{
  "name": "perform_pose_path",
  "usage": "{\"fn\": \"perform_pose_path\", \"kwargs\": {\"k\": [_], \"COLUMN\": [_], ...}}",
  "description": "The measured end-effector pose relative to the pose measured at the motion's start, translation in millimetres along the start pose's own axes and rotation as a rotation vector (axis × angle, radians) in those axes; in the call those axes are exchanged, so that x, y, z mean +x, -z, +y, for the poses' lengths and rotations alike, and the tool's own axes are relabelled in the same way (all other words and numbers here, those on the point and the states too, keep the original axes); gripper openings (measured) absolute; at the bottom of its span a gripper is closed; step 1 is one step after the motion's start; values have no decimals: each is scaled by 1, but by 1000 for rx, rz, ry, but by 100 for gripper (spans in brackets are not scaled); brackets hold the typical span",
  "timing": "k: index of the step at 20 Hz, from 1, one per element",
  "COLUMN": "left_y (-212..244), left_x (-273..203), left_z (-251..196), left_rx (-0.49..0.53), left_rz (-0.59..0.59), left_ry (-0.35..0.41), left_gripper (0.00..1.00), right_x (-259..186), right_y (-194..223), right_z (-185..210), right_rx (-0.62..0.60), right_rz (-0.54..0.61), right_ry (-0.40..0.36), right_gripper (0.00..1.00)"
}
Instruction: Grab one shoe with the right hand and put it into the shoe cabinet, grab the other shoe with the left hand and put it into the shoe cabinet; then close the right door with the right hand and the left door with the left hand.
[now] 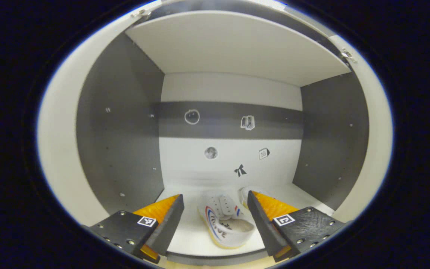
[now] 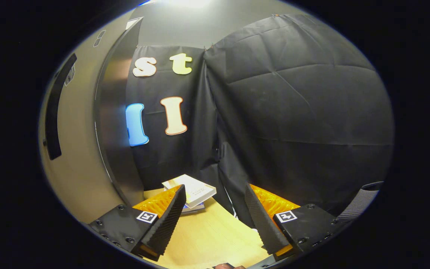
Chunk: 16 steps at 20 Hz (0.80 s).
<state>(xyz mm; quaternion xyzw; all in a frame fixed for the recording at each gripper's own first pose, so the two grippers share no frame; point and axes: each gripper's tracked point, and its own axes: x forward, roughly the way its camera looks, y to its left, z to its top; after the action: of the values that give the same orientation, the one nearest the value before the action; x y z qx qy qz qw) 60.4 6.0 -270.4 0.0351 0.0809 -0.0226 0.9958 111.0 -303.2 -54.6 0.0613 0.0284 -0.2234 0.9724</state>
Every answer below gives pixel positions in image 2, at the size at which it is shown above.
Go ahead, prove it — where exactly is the white book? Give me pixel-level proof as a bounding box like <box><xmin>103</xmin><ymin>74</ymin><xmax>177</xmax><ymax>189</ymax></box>
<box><xmin>162</xmin><ymin>174</ymin><xmax>217</xmax><ymax>209</ymax></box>

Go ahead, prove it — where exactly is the black backdrop cloth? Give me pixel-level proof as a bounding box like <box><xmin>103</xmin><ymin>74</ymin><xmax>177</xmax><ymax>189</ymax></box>
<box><xmin>125</xmin><ymin>14</ymin><xmax>395</xmax><ymax>229</ymax></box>

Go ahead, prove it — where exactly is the white shoe cabinet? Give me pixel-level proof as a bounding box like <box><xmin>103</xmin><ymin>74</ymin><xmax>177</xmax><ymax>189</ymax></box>
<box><xmin>94</xmin><ymin>17</ymin><xmax>145</xmax><ymax>207</ymax></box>

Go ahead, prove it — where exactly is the grey woven strap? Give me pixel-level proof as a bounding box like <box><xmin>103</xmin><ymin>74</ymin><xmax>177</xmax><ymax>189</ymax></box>
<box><xmin>336</xmin><ymin>181</ymin><xmax>384</xmax><ymax>223</ymax></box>

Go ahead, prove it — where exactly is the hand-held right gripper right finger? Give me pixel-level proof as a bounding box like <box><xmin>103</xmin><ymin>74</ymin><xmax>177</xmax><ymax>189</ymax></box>
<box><xmin>245</xmin><ymin>183</ymin><xmax>348</xmax><ymax>262</ymax></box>

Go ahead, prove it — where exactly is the white shoe cabinet door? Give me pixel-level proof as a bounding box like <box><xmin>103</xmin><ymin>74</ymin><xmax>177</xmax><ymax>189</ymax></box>
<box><xmin>39</xmin><ymin>10</ymin><xmax>145</xmax><ymax>225</ymax></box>

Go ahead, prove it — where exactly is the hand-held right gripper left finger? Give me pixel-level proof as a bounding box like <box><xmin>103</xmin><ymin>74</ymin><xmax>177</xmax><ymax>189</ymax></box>
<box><xmin>88</xmin><ymin>184</ymin><xmax>187</xmax><ymax>262</ymax></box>

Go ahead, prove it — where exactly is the large ceiling light panel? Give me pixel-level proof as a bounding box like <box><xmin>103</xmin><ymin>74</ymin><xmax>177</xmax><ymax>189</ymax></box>
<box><xmin>161</xmin><ymin>0</ymin><xmax>215</xmax><ymax>9</ymax></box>

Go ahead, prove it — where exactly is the black door handle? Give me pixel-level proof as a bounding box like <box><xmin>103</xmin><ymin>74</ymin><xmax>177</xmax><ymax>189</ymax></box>
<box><xmin>43</xmin><ymin>53</ymin><xmax>78</xmax><ymax>161</ymax></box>

